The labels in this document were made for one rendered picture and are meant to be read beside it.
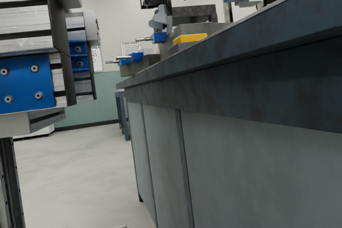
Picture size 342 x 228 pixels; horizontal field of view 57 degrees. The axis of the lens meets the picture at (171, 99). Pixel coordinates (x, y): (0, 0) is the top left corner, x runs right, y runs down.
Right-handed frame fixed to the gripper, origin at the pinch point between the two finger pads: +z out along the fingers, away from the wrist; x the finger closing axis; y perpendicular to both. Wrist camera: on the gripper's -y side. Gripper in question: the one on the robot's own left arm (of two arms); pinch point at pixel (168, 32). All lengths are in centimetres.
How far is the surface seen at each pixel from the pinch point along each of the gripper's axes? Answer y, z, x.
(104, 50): -23, -93, -706
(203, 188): 4.0, 41.0, 28.2
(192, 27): -1.2, 2.5, 19.1
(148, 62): 5.7, 7.7, -10.2
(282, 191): 4, 32, 61
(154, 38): 5.3, 1.8, 2.1
